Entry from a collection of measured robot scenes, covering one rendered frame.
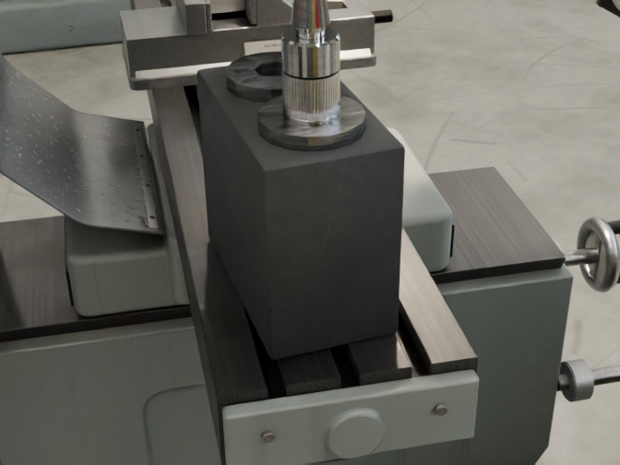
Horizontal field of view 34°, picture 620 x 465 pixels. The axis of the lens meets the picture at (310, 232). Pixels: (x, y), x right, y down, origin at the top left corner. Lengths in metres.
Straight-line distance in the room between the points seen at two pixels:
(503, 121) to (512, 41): 0.76
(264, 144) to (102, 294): 0.51
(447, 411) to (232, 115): 0.31
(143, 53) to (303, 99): 0.62
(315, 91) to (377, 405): 0.27
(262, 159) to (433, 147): 2.57
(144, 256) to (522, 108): 2.55
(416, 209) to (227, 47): 0.34
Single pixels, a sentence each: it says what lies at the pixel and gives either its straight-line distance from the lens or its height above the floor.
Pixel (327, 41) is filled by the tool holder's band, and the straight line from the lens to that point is 0.81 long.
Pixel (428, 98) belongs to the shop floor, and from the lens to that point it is 3.71.
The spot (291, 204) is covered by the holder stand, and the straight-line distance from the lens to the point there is 0.81.
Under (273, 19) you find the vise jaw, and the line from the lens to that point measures 1.43.
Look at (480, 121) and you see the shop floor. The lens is 3.56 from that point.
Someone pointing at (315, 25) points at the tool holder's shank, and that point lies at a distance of 0.81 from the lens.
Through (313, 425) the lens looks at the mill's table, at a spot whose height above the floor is 0.91.
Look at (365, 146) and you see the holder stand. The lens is 0.83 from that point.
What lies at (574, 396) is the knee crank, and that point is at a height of 0.51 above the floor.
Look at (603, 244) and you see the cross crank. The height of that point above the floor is 0.68.
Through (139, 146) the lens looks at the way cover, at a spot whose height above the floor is 0.87.
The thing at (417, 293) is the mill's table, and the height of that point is 0.94.
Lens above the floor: 1.50
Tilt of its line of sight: 31 degrees down
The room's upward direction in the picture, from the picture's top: 1 degrees counter-clockwise
